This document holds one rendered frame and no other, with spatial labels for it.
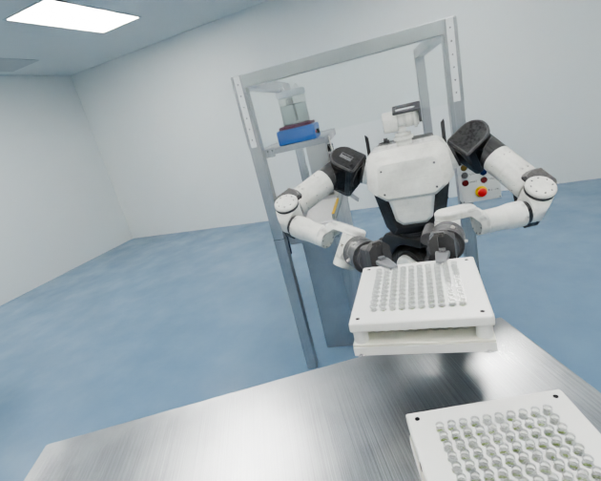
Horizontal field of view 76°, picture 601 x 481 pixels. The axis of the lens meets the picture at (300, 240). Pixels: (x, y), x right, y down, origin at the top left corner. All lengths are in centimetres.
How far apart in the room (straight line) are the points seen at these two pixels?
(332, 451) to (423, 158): 88
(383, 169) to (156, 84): 569
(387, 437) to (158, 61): 632
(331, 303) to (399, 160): 136
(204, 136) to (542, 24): 451
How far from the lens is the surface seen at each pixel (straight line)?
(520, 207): 119
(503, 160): 130
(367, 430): 80
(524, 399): 74
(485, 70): 529
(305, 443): 80
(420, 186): 130
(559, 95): 541
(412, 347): 74
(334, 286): 239
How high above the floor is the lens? 146
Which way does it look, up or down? 18 degrees down
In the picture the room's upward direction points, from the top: 14 degrees counter-clockwise
